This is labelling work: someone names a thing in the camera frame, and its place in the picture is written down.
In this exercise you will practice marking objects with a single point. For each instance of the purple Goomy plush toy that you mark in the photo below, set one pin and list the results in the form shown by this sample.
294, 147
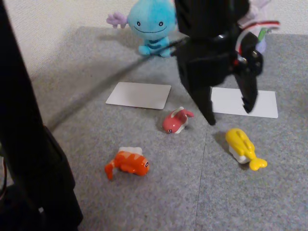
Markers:
261, 9

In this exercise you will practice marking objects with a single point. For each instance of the white blank card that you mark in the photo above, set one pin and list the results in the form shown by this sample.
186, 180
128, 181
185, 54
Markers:
267, 106
137, 95

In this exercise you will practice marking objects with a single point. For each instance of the grey felt mat tile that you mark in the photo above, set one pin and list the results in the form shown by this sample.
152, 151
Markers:
144, 192
252, 192

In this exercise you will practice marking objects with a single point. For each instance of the pink tuna sushi toy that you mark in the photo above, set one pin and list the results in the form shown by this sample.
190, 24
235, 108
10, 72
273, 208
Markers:
173, 122

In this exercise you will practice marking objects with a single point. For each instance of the blue Wooper plush toy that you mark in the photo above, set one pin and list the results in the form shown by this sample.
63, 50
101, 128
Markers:
151, 19

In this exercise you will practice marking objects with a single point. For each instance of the yellow egg sushi toy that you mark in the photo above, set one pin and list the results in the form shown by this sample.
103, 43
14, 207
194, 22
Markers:
240, 142

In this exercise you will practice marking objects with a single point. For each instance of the orange shrimp sushi toy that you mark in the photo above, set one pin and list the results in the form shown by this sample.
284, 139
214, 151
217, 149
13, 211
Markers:
134, 163

